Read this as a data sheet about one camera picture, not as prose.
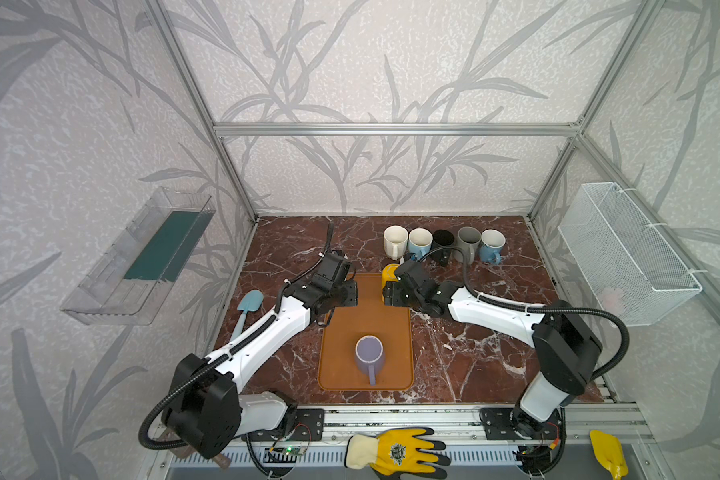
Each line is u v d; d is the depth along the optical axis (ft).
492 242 3.30
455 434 2.38
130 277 2.10
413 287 2.20
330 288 2.03
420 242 3.36
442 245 3.34
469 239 3.32
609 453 2.22
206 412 1.30
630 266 2.05
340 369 2.73
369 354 2.53
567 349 1.48
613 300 2.40
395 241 3.27
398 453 2.23
